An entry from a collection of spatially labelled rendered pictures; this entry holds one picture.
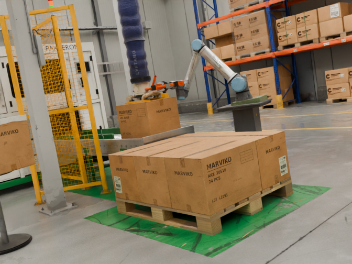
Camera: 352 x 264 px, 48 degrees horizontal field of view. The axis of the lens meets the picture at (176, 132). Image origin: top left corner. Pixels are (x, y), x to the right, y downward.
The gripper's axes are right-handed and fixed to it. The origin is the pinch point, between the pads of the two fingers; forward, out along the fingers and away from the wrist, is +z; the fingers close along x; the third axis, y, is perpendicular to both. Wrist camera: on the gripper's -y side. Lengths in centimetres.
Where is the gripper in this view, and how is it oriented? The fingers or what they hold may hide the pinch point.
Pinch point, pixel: (157, 87)
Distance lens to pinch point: 412.8
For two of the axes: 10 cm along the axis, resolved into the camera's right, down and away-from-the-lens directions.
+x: -1.4, -9.8, -1.1
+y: -6.5, 0.1, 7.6
